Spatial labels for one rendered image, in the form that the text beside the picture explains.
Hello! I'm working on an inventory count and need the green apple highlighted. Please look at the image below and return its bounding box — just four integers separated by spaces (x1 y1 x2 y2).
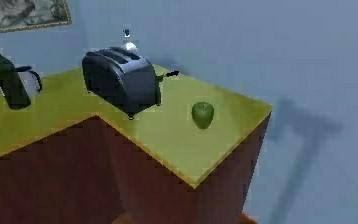
191 101 215 130

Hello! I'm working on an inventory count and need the brown cabinet with green worktop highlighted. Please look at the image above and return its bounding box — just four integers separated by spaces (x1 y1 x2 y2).
0 64 274 224

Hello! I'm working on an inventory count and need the black toaster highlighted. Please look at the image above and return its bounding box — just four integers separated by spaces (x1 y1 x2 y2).
81 46 163 121

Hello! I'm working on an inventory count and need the clear bottle with dark cap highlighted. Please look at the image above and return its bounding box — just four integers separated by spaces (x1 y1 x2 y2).
121 28 139 54

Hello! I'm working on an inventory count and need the dark green bottle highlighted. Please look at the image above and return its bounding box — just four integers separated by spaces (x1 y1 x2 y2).
0 34 32 111

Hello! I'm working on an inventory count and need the black handled utensil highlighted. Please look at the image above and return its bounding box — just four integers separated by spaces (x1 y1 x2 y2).
156 70 180 83

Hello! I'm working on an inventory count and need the gold framed wall picture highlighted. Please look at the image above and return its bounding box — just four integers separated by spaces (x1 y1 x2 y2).
0 0 73 35

